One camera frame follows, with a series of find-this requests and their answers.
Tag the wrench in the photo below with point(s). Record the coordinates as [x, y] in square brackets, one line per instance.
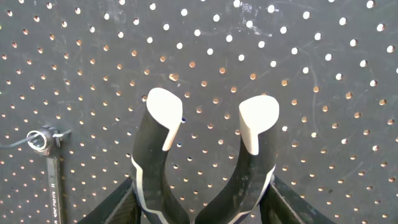
[53, 180]

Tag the black pegboard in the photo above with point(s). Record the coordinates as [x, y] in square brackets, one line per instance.
[311, 124]

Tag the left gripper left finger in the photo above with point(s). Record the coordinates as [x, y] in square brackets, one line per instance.
[119, 205]

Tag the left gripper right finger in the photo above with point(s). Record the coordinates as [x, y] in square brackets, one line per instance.
[286, 208]

